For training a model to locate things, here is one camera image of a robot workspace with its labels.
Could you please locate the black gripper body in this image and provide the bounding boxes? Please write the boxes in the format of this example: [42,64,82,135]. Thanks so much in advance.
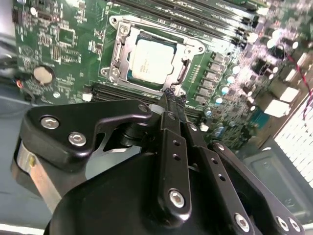
[45,146,235,235]

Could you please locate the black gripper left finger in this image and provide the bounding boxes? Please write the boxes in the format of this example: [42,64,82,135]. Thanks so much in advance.
[11,88,193,222]

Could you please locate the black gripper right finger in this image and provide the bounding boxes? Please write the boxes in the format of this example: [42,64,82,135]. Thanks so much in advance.
[174,95,307,235]

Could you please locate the metal locking lever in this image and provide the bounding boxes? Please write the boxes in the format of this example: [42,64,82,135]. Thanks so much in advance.
[170,57,190,97]
[109,23,123,83]

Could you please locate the metal socket cover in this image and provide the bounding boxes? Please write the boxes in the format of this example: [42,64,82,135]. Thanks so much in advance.
[117,25,194,89]

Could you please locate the silver square CPU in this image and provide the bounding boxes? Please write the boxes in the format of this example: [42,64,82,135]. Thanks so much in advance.
[128,38,176,85]

